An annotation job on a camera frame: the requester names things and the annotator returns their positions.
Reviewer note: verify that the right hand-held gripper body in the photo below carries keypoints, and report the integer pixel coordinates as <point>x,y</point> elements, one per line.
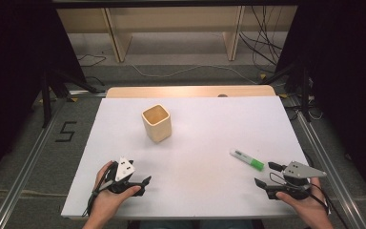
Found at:
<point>300,171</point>

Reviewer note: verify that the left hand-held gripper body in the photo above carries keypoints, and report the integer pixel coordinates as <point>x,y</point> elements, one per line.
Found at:
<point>123,170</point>

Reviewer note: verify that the person's left hand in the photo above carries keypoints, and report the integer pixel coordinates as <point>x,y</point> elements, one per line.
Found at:
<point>111,202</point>

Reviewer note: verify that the person's right hand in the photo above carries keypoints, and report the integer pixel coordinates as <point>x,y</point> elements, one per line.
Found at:
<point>308,206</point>

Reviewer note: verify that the white and green marker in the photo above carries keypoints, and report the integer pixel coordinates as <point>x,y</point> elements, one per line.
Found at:
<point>247,160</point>

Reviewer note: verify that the beige square cup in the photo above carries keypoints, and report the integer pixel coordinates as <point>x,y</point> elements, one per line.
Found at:
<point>156,124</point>

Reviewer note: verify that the white table board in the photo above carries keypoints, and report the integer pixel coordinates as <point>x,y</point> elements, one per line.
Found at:
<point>197,152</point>

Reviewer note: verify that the wooden table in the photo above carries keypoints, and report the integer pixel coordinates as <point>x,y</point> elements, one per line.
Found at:
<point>171,91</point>

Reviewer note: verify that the black tripod stand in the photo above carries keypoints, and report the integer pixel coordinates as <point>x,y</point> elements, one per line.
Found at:
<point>304,89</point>
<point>47,95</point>

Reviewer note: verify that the dark curtain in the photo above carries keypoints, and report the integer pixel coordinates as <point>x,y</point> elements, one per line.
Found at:
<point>16,79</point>
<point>346,79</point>

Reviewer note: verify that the aluminium floor rail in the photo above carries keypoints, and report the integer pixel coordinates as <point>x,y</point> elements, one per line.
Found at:
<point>22,178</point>
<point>333,178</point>

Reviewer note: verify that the light wooden desk frame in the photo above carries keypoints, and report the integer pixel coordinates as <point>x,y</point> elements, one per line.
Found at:
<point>171,19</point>

